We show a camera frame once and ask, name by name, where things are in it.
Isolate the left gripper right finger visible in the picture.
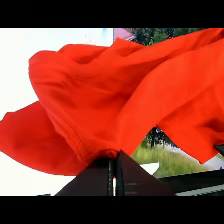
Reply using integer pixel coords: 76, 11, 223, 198
115, 150, 177, 197

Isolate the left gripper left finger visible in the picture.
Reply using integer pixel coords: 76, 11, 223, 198
54, 157, 116, 197

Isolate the red T-shirt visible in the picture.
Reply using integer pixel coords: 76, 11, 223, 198
0, 28, 224, 177

